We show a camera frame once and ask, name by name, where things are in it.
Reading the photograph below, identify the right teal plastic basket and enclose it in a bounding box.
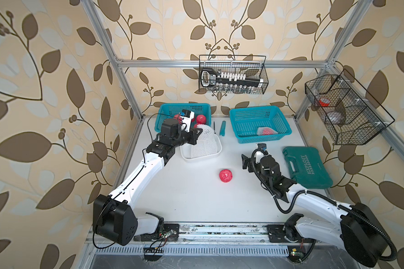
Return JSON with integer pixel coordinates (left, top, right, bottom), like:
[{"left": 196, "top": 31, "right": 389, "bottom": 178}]
[{"left": 230, "top": 106, "right": 292, "bottom": 144}]

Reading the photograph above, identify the teal plastic basket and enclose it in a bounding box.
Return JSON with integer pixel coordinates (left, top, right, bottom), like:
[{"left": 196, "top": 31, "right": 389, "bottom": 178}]
[
  {"left": 230, "top": 106, "right": 292, "bottom": 144},
  {"left": 155, "top": 103, "right": 211, "bottom": 133}
]

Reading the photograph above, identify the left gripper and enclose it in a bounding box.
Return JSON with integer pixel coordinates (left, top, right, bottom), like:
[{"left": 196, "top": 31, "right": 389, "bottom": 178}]
[{"left": 170, "top": 126, "right": 202, "bottom": 149}]

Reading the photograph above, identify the black white tool set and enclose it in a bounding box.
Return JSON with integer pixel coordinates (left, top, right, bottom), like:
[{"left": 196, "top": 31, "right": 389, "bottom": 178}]
[{"left": 199, "top": 68, "right": 266, "bottom": 88}]

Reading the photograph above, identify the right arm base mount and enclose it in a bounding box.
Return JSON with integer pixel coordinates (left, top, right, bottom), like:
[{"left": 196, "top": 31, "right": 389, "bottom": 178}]
[{"left": 266, "top": 213, "right": 314, "bottom": 244}]

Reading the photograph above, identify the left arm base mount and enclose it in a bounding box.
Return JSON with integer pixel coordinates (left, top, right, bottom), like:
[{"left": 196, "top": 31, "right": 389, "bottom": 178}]
[{"left": 133, "top": 213, "right": 180, "bottom": 242}]

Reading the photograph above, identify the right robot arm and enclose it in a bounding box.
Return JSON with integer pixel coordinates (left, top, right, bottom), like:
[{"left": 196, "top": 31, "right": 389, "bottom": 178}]
[{"left": 241, "top": 149, "right": 398, "bottom": 267}]

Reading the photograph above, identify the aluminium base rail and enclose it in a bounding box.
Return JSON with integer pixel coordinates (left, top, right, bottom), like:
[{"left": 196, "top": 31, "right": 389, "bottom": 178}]
[{"left": 83, "top": 221, "right": 364, "bottom": 257}]

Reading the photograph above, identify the white plastic tray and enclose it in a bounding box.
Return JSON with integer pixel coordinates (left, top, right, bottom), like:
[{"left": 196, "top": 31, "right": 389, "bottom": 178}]
[{"left": 180, "top": 134, "right": 223, "bottom": 163}]

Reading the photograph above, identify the side black wire basket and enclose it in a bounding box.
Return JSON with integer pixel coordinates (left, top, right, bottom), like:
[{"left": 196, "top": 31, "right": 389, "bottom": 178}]
[{"left": 305, "top": 68, "right": 395, "bottom": 146}]

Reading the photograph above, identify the back black wire basket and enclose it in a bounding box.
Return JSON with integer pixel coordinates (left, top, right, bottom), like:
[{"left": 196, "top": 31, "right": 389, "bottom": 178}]
[{"left": 198, "top": 54, "right": 269, "bottom": 95}]

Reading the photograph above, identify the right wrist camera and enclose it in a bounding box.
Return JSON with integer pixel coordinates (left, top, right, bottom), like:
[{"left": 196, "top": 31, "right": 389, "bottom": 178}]
[{"left": 257, "top": 143, "right": 268, "bottom": 156}]

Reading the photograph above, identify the red tape roll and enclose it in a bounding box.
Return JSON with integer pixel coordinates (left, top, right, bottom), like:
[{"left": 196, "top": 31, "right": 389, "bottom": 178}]
[{"left": 318, "top": 98, "right": 331, "bottom": 107}]

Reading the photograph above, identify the green tool case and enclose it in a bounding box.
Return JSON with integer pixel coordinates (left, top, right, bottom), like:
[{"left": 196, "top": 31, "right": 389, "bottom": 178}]
[{"left": 282, "top": 146, "right": 333, "bottom": 189}]

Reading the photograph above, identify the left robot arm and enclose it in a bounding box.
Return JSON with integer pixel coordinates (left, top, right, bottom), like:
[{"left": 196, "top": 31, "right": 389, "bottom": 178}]
[{"left": 92, "top": 111, "right": 202, "bottom": 246}]

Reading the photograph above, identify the teal knife sheath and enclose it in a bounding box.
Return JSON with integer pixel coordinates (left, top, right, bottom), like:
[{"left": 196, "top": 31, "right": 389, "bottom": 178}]
[{"left": 220, "top": 121, "right": 226, "bottom": 136}]

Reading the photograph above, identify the left teal plastic basket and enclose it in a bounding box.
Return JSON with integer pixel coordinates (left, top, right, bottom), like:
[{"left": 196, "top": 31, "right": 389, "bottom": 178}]
[{"left": 155, "top": 103, "right": 211, "bottom": 133}]

